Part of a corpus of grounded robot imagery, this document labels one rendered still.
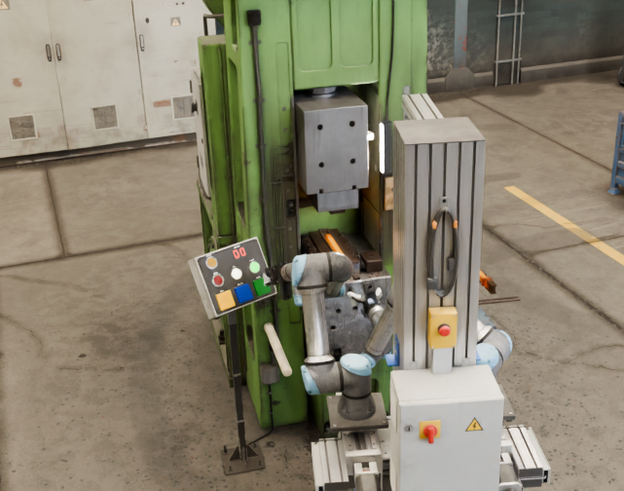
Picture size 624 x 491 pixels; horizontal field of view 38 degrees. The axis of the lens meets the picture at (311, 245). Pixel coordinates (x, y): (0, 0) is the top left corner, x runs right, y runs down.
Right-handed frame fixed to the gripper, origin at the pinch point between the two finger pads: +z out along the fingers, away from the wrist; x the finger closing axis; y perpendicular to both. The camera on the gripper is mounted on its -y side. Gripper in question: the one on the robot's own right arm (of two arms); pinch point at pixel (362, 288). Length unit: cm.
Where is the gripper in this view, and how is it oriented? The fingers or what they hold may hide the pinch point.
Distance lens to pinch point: 413.7
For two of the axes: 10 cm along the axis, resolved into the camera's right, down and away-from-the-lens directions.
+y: 0.4, 9.1, 4.1
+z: -2.4, -3.9, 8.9
